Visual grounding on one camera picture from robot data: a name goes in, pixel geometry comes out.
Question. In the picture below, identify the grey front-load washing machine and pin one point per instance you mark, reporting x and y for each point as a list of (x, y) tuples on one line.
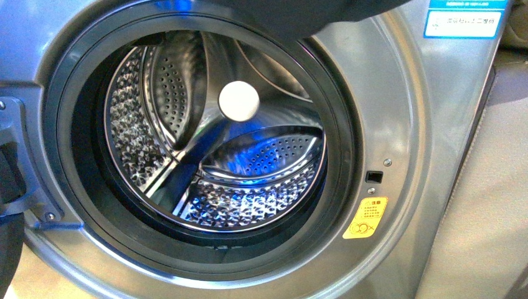
[(177, 149)]

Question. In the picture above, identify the dark clothing item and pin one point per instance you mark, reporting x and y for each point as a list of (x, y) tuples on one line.
[(293, 20)]

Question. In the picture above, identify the orange warning sticker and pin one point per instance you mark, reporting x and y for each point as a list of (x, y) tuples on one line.
[(367, 218)]

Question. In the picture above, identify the beige side cabinet panel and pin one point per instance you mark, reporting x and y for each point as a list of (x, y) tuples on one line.
[(480, 249)]

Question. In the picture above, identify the blue white energy label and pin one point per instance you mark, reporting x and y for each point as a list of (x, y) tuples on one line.
[(469, 19)]

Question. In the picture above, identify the washing machine door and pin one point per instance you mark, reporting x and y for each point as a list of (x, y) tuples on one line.
[(12, 223)]

